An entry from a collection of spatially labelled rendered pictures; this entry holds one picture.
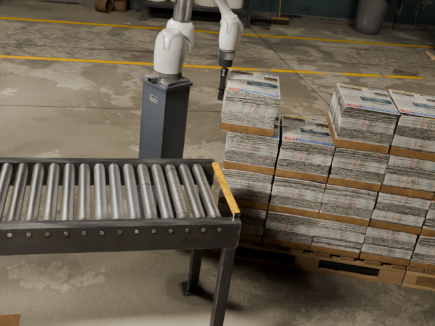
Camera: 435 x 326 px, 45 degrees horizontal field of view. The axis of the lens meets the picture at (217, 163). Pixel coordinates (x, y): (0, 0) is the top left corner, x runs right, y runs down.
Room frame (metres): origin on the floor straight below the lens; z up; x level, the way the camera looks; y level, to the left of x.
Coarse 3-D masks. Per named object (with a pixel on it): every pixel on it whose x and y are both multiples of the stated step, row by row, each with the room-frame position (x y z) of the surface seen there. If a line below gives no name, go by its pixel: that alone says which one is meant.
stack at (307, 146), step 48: (240, 144) 2.58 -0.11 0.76; (288, 144) 2.57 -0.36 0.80; (240, 192) 2.58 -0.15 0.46; (288, 192) 2.57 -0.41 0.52; (336, 192) 2.56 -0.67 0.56; (432, 192) 2.54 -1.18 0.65; (240, 240) 2.58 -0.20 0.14; (288, 240) 2.57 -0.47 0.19; (336, 240) 2.56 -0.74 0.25; (384, 240) 2.55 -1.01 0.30
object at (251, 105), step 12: (228, 84) 2.64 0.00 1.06; (240, 84) 2.68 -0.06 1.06; (252, 84) 2.72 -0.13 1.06; (228, 96) 2.57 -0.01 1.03; (240, 96) 2.57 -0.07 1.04; (252, 96) 2.57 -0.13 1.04; (264, 96) 2.57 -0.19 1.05; (276, 96) 2.58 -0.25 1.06; (228, 108) 2.57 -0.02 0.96; (240, 108) 2.58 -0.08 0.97; (252, 108) 2.58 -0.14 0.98; (264, 108) 2.57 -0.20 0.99; (276, 108) 2.57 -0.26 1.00; (228, 120) 2.57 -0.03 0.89; (240, 120) 2.57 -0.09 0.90; (252, 120) 2.57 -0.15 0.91; (264, 120) 2.57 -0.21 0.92
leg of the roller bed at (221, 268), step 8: (224, 248) 1.76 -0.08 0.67; (232, 248) 1.76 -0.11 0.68; (224, 256) 1.75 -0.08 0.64; (232, 256) 1.76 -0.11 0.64; (224, 264) 1.75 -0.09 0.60; (232, 264) 1.76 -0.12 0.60; (224, 272) 1.75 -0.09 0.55; (216, 280) 1.79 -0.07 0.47; (224, 280) 1.76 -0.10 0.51; (216, 288) 1.77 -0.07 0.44; (224, 288) 1.76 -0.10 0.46; (216, 296) 1.76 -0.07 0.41; (224, 296) 1.76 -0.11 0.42; (216, 304) 1.75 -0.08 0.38; (224, 304) 1.76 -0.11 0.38; (216, 312) 1.75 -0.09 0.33; (224, 312) 1.76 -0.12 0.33; (216, 320) 1.75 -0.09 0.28
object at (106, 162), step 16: (0, 160) 1.99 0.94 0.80; (16, 160) 2.01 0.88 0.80; (32, 160) 2.03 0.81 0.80; (48, 160) 2.05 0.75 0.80; (64, 160) 2.07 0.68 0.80; (80, 160) 2.09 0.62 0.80; (96, 160) 2.11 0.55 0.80; (112, 160) 2.13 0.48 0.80; (128, 160) 2.15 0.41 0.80; (144, 160) 2.18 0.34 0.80; (160, 160) 2.20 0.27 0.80; (176, 160) 2.22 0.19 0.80; (192, 160) 2.24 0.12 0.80; (208, 160) 2.27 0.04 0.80; (192, 176) 2.22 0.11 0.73; (208, 176) 2.24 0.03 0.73
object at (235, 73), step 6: (234, 72) 2.86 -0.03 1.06; (240, 72) 2.87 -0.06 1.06; (246, 72) 2.89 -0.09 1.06; (252, 72) 2.91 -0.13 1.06; (258, 72) 2.93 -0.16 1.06; (252, 78) 2.81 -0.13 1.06; (258, 78) 2.82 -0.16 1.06; (264, 78) 2.84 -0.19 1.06; (270, 78) 2.85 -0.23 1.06; (276, 78) 2.87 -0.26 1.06
